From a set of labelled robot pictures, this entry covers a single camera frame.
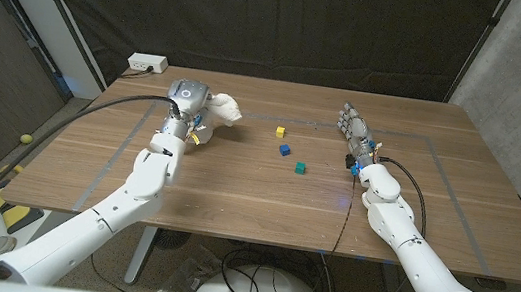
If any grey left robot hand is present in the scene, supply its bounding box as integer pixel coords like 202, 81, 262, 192
158, 76, 220, 149

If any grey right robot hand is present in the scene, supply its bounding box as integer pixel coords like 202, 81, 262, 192
329, 100, 389, 181

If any white cloth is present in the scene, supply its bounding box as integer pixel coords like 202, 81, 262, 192
197, 89, 246, 149

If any white power strip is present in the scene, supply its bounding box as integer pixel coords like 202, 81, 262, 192
125, 50, 170, 75

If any black backdrop curtain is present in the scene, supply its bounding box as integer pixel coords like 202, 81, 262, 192
2, 0, 513, 138

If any black round floor object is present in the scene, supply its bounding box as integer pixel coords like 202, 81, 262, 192
153, 226, 193, 254

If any black backdrop stand pole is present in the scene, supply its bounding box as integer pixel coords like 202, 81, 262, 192
0, 0, 120, 93
444, 0, 513, 111

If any white table leg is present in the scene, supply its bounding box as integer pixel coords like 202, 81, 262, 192
123, 223, 160, 288

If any clear plastic bag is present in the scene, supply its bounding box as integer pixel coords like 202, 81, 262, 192
153, 241, 228, 292

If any yellow and black floor device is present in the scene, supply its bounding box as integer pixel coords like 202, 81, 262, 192
0, 161, 52, 238

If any black power strip cord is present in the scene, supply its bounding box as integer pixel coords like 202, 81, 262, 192
120, 62, 155, 83

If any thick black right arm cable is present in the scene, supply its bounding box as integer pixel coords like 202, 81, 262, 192
326, 151, 436, 292

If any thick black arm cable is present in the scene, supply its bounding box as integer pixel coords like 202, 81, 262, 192
326, 151, 436, 292
0, 74, 185, 290

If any thin black right arm wire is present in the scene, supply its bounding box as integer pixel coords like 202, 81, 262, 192
266, 165, 358, 292

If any thin black arm wire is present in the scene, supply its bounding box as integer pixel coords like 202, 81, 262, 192
85, 253, 150, 292
266, 165, 358, 292

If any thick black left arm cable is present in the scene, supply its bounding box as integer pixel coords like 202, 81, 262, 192
0, 74, 185, 290

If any thin black left arm wire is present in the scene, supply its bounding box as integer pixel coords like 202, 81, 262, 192
85, 253, 150, 292

